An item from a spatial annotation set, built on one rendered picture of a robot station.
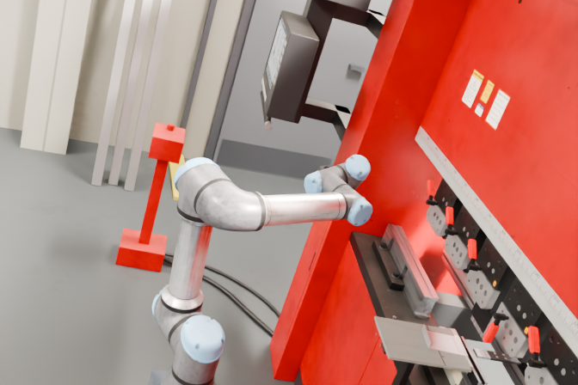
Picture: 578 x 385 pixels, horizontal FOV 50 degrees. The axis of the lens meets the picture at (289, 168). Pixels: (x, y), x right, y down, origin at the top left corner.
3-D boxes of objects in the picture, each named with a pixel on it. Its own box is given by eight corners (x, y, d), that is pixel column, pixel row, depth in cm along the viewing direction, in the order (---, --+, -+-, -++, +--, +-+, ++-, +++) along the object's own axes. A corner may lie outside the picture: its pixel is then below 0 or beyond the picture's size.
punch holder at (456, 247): (442, 246, 209) (461, 204, 203) (464, 251, 211) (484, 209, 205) (458, 271, 196) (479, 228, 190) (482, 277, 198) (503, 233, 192)
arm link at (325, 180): (324, 189, 170) (356, 178, 175) (302, 169, 178) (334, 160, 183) (322, 212, 174) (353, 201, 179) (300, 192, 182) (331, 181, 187)
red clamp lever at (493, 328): (479, 339, 169) (494, 310, 166) (493, 341, 170) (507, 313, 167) (482, 343, 168) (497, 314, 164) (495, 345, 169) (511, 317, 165)
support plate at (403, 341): (373, 318, 193) (374, 315, 192) (450, 332, 198) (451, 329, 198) (388, 359, 177) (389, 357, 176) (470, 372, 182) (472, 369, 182)
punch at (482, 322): (467, 318, 191) (480, 293, 188) (473, 319, 192) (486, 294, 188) (480, 339, 183) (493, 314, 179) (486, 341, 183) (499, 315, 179)
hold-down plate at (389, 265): (371, 246, 261) (373, 240, 259) (383, 247, 262) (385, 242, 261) (389, 289, 234) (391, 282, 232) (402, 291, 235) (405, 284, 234)
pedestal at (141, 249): (119, 245, 362) (148, 114, 330) (162, 253, 367) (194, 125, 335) (114, 264, 344) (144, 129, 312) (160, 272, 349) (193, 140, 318)
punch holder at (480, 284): (464, 281, 192) (485, 236, 185) (488, 286, 193) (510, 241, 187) (482, 312, 178) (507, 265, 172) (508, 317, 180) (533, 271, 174)
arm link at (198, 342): (182, 388, 160) (194, 348, 155) (162, 352, 169) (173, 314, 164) (223, 379, 167) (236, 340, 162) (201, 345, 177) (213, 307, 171)
